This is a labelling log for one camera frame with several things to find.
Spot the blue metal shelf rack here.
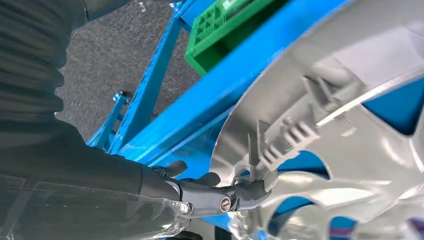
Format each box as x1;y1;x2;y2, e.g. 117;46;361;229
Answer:
86;0;424;240

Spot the open green plastic crate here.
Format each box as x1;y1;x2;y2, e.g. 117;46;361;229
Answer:
184;0;289;78

